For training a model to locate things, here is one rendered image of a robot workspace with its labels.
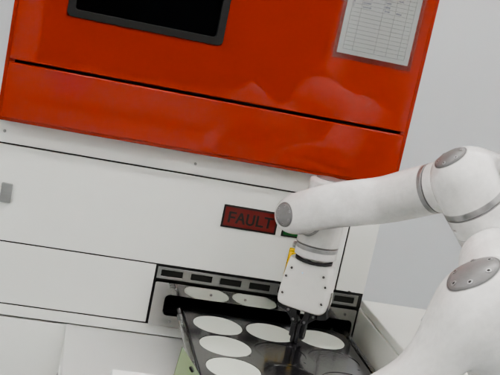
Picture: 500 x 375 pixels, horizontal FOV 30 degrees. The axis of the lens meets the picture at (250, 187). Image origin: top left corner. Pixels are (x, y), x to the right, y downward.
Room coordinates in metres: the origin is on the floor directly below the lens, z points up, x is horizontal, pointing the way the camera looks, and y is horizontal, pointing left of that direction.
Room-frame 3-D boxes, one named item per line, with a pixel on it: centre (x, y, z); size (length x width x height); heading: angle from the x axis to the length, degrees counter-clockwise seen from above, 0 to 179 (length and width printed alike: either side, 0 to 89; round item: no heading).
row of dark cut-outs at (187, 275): (1.91, -0.06, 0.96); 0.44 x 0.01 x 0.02; 102
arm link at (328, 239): (1.78, -0.15, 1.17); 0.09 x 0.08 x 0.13; 135
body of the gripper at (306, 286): (1.78, -0.15, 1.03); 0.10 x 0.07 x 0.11; 69
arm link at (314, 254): (1.78, -0.15, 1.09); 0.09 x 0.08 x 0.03; 69
